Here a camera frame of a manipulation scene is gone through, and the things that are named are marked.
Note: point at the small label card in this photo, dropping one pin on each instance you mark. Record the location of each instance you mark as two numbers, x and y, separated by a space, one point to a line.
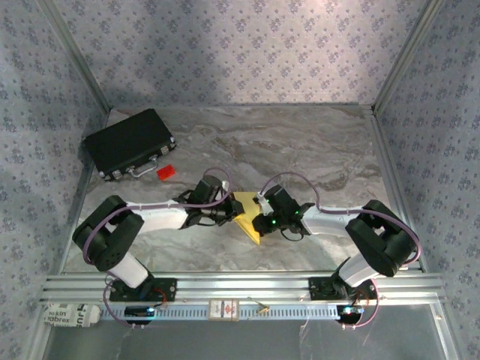
224 310

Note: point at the red block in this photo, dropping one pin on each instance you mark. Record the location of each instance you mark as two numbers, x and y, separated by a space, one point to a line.
166 173

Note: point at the black briefcase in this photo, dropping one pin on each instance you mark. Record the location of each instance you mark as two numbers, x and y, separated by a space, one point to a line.
127 144

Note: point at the small brass clip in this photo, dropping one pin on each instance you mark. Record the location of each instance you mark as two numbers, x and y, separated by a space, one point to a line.
263 309

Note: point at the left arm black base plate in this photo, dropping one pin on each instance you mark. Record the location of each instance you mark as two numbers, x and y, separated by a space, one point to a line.
167 290

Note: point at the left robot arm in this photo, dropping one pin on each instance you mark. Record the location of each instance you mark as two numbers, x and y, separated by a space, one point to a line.
105 240

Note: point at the aluminium side rail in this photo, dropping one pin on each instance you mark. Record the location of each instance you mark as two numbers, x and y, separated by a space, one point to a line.
384 150
80 195

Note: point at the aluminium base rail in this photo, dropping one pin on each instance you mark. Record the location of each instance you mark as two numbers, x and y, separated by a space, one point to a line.
243 287

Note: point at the yellow cloth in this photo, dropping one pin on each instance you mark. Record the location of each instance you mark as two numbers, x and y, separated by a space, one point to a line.
247 221

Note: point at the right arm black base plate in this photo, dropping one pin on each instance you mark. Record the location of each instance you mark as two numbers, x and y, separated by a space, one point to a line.
320 288

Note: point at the aluminium corner post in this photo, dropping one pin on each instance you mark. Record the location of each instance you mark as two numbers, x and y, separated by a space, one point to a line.
407 56
78 56

